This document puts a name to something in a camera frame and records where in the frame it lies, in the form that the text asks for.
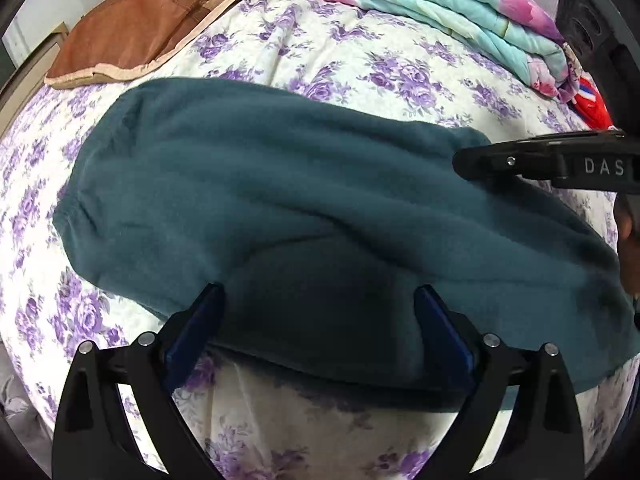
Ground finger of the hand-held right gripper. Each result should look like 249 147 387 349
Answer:
452 139 568 186
557 0 640 131

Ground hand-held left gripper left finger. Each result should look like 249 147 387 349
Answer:
52 284 224 480

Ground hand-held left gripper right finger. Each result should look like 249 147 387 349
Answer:
414 286 586 480

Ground dark green pants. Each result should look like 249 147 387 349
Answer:
52 77 640 413

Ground person's right hand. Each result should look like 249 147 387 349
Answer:
615 192 640 296

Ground red striped garment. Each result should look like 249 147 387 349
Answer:
570 77 617 130

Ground folded turquoise floral quilt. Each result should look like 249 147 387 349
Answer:
276 0 583 103

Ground crumpled grey cloth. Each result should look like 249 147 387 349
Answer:
0 360 51 441

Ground purple floral bed sheet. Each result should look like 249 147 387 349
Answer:
0 0 631 480

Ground wooden nightstand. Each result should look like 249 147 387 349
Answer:
0 21 68 131

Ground brown patterned pillow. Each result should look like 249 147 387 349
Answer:
45 0 281 90

